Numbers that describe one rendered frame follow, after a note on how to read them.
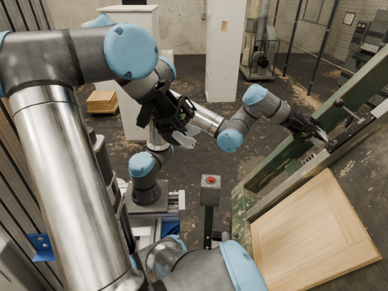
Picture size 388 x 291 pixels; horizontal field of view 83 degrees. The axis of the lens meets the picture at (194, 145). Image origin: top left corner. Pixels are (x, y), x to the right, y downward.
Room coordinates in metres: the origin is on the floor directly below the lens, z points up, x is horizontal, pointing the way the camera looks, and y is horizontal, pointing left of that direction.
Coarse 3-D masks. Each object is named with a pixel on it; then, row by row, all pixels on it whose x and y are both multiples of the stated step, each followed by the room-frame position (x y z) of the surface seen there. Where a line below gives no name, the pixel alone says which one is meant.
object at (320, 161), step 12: (384, 108) 0.72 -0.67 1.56; (384, 120) 0.70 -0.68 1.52; (360, 132) 0.70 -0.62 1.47; (372, 132) 0.70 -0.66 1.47; (348, 144) 0.71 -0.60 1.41; (324, 156) 0.72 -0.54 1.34; (336, 156) 0.71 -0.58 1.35; (300, 168) 0.77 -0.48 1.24; (312, 168) 0.72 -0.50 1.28; (324, 168) 0.71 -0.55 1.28; (288, 180) 0.76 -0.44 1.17; (300, 180) 0.72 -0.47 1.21; (276, 192) 0.75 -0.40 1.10; (288, 192) 0.73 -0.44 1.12; (264, 204) 0.74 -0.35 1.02; (276, 204) 0.73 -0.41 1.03; (252, 216) 0.74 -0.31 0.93
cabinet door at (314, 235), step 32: (320, 192) 0.61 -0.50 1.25; (256, 224) 0.69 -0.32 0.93; (288, 224) 0.58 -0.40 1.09; (320, 224) 0.50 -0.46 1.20; (352, 224) 0.43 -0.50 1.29; (256, 256) 0.54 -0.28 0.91; (288, 256) 0.46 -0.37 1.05; (320, 256) 0.40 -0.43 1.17; (352, 256) 0.35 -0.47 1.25; (288, 288) 0.36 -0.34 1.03
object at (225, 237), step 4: (232, 228) 0.75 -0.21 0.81; (212, 232) 0.76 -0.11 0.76; (216, 232) 0.76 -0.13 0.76; (220, 232) 0.76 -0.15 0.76; (224, 232) 0.78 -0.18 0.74; (232, 232) 0.73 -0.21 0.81; (212, 236) 0.73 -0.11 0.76; (216, 236) 0.73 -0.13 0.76; (220, 236) 0.73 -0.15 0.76; (224, 236) 0.75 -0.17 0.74; (228, 236) 0.75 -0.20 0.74; (232, 236) 0.70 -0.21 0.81; (212, 240) 0.73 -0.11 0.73; (216, 240) 0.72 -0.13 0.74; (220, 240) 0.72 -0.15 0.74; (224, 240) 0.72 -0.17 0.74; (212, 244) 0.68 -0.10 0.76; (216, 244) 0.68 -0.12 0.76; (208, 248) 0.69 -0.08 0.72; (212, 248) 0.66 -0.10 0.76
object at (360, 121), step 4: (336, 100) 0.79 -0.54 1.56; (340, 100) 0.78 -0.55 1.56; (336, 104) 0.78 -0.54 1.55; (340, 104) 0.77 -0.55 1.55; (344, 104) 0.78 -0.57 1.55; (344, 108) 0.77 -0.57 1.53; (348, 112) 0.76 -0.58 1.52; (356, 116) 0.74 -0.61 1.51; (360, 120) 0.73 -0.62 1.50; (364, 120) 0.72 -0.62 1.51; (360, 124) 0.72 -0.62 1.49
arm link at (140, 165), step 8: (144, 152) 0.84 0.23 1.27; (136, 160) 0.79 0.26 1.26; (144, 160) 0.79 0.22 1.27; (152, 160) 0.79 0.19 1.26; (136, 168) 0.74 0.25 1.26; (144, 168) 0.75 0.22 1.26; (152, 168) 0.77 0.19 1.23; (160, 168) 0.83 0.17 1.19; (136, 176) 0.74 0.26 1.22; (144, 176) 0.74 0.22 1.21; (152, 176) 0.77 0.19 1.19; (136, 184) 0.74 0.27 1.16; (144, 184) 0.74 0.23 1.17; (152, 184) 0.76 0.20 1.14
